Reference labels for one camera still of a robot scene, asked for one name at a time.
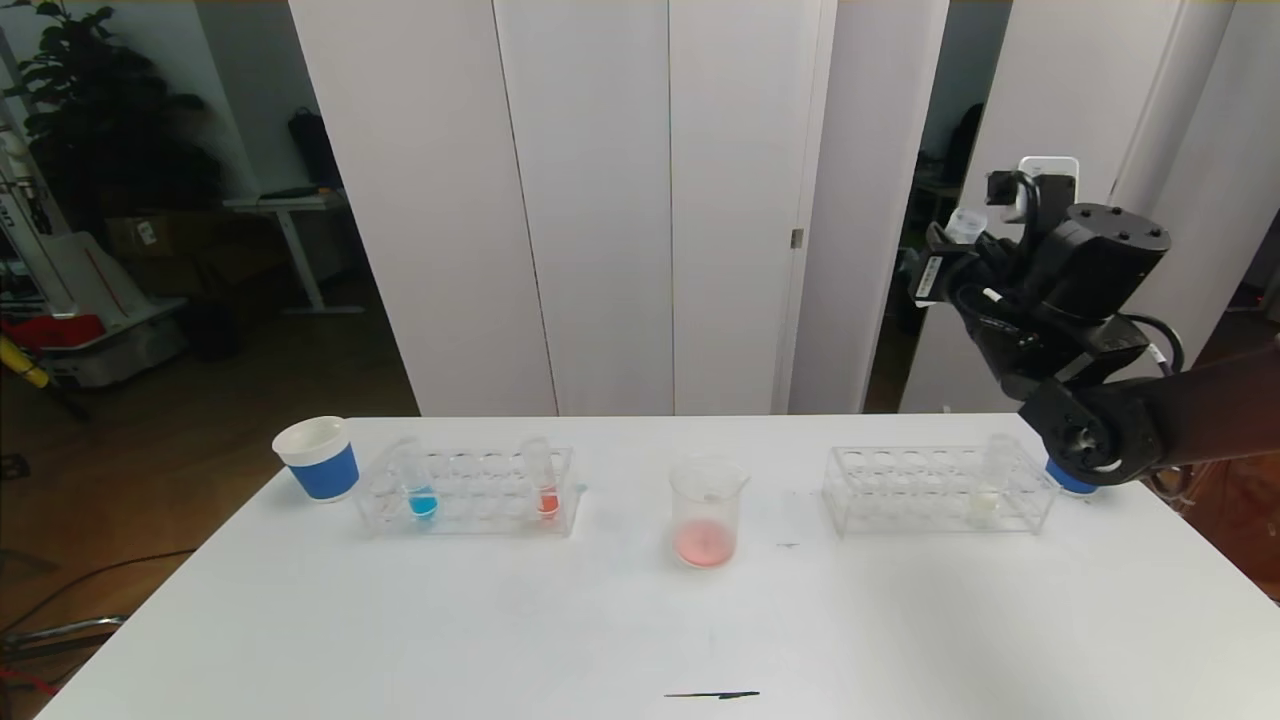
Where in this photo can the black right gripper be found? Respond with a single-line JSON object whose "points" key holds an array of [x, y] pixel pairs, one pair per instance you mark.
{"points": [[929, 277]]}

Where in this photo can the test tube with red pigment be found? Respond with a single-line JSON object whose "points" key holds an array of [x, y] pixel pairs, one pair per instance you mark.
{"points": [[965, 225], [547, 500]]}

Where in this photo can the test tube with blue pigment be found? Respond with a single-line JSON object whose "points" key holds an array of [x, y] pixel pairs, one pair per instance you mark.
{"points": [[424, 503]]}

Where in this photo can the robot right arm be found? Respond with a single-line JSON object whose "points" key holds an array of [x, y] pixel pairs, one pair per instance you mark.
{"points": [[1100, 260]]}

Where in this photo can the clear acrylic test tube rack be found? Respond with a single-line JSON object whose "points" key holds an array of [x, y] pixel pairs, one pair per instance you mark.
{"points": [[920, 495], [480, 495]]}

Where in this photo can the test tube with yellow pigment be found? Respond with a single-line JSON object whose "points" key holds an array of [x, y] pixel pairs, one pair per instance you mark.
{"points": [[982, 505]]}

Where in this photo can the clear glass beaker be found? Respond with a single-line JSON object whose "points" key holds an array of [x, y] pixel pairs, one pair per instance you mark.
{"points": [[705, 545]]}

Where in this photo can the white partition panel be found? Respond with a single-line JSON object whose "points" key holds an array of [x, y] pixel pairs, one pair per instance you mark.
{"points": [[1220, 150], [1050, 100], [860, 150]]}

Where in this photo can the white paper cup blue sleeve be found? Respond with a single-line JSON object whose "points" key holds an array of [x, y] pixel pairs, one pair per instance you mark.
{"points": [[322, 470], [1065, 480]]}

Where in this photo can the white three-panel folding screen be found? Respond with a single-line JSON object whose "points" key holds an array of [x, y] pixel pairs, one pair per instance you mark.
{"points": [[590, 200]]}

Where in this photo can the brown wooden stand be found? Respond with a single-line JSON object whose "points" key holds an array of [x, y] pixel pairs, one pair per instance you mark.
{"points": [[1240, 520]]}

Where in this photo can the black backpack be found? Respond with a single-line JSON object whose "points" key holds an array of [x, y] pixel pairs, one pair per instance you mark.
{"points": [[315, 150]]}

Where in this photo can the white standing desk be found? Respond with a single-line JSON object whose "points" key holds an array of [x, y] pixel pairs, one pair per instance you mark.
{"points": [[290, 205]]}

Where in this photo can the cardboard box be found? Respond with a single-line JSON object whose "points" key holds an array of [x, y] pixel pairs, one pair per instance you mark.
{"points": [[150, 238]]}

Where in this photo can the white equipment base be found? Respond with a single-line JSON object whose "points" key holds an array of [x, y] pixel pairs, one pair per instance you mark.
{"points": [[120, 352]]}

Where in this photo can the dark green potted plant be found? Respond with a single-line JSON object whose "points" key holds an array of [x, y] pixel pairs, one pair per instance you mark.
{"points": [[100, 110]]}

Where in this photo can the white leaning board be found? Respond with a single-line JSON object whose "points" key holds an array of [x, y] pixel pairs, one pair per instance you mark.
{"points": [[85, 278]]}

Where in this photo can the yellow tool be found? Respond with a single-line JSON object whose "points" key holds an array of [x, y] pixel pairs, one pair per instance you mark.
{"points": [[22, 368]]}

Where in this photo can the grey metal bar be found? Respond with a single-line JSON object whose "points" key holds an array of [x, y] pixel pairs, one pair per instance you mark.
{"points": [[70, 630]]}

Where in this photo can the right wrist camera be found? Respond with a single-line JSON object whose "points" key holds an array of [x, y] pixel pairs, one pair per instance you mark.
{"points": [[1055, 178]]}

